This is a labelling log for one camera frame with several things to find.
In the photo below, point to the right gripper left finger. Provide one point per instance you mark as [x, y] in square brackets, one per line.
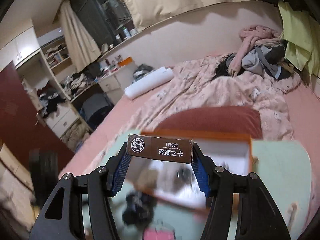
[61, 216]

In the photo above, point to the green hanging garment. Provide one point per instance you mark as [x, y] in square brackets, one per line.
[301, 32]

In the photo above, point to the small orange box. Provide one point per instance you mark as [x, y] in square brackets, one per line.
[125, 62]

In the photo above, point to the white bedside cabinet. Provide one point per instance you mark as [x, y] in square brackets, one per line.
[114, 84]

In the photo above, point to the orange cardboard box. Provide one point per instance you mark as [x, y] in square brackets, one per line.
[175, 182]

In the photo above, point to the pink floral quilt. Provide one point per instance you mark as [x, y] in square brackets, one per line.
[193, 86]

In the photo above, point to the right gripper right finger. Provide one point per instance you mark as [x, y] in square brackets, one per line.
[258, 214]

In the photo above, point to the white paper roll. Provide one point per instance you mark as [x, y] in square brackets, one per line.
[149, 82]

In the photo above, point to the pile of clothes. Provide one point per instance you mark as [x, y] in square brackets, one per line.
[261, 52]

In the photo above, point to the brown card box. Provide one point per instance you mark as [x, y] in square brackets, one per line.
[159, 148]

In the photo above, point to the red pillow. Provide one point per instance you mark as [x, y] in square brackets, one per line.
[226, 119]

